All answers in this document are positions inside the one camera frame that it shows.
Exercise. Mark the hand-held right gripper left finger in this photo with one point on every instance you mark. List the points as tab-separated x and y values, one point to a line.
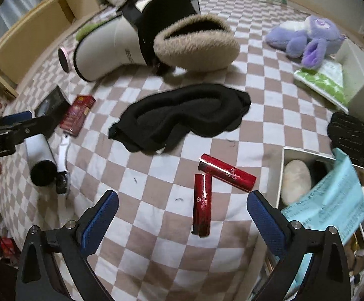
99	222

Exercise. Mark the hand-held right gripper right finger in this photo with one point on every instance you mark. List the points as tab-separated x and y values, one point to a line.
266	225

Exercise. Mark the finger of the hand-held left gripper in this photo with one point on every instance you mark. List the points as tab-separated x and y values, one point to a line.
28	125

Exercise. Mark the small black box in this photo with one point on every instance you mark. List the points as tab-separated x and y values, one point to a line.
52	102

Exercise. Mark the white shallow box container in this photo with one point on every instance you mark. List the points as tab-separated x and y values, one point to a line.
280	163

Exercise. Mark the red lipstick tube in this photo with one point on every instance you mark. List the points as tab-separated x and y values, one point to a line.
202	203
228	172

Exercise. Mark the white bottle black cap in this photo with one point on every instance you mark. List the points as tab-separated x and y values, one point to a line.
41	160

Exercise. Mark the small red box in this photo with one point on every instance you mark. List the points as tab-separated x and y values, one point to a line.
77	116

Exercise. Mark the beige round pouch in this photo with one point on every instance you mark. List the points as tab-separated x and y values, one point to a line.
295	182

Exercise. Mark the light blue wet wipes pack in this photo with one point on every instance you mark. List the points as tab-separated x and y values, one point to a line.
332	200

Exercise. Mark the pink round mirror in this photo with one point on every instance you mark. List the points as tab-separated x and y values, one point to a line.
64	59

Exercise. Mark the green plush item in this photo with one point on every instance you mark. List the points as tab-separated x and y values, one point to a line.
86	31

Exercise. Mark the white black fur-lined boot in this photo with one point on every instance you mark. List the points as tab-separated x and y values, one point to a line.
113	44

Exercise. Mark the black gloves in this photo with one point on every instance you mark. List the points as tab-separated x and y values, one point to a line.
354	134

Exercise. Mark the black sleep mask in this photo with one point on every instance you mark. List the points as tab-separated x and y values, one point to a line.
182	116

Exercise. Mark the green dotted tissue pack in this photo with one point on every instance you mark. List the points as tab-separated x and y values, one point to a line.
324	83

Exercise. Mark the white empty cardboard box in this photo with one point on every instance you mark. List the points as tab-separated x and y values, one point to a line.
360	81

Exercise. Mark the purple plush toy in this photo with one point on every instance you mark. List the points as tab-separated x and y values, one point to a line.
307	34

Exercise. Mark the wooden bed frame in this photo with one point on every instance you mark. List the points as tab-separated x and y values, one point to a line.
28	28

